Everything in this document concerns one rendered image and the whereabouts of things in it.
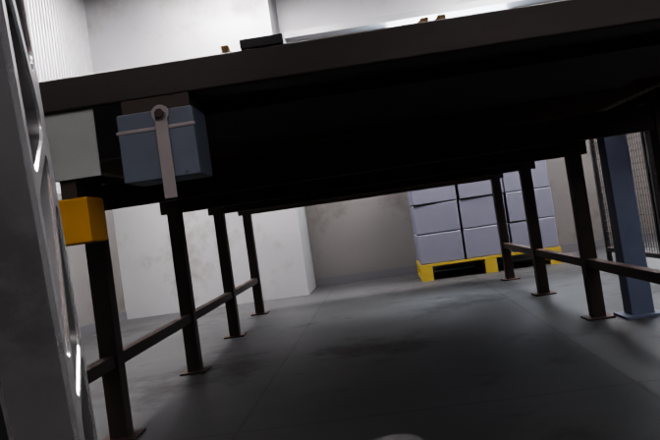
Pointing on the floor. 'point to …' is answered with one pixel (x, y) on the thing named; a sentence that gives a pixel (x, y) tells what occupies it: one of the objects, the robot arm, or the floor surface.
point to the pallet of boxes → (476, 222)
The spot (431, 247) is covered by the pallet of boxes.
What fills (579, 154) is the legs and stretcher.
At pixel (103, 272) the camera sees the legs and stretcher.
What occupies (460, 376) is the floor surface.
